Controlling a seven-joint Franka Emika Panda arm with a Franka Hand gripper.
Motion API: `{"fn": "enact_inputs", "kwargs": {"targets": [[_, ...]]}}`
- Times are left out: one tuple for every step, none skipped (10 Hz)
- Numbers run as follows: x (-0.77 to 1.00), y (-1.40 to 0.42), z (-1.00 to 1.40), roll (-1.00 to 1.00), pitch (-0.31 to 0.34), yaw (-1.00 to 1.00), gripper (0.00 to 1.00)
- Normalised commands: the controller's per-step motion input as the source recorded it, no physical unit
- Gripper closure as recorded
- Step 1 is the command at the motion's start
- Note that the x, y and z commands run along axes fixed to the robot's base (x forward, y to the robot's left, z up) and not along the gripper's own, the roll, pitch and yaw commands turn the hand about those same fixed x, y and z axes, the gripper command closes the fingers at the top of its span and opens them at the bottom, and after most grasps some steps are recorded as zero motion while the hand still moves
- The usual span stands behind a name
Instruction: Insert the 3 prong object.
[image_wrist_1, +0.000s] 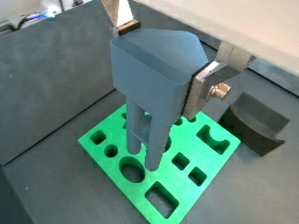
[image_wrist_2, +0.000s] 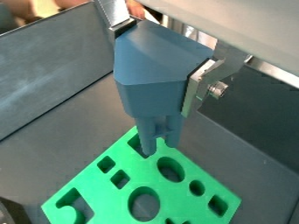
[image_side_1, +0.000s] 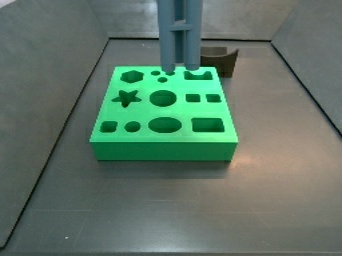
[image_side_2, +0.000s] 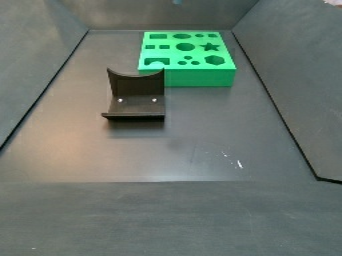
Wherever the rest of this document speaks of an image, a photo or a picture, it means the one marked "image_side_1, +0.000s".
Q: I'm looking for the grey three prong peg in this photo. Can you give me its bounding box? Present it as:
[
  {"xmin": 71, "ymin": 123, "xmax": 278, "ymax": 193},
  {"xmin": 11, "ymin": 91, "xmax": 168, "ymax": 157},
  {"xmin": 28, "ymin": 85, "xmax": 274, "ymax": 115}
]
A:
[{"xmin": 156, "ymin": 0, "xmax": 203, "ymax": 72}]

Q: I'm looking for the green shape sorter block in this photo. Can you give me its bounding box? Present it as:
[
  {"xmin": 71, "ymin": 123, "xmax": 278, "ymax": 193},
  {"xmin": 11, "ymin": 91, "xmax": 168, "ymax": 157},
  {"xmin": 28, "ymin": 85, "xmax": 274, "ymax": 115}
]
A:
[{"xmin": 90, "ymin": 66, "xmax": 238, "ymax": 161}]

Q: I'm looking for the dark curved arch block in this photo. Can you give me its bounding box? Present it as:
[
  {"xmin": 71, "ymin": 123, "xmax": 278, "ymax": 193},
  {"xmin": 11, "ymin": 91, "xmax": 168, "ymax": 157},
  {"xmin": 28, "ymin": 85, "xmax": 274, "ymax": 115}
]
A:
[{"xmin": 200, "ymin": 47, "xmax": 239, "ymax": 78}]

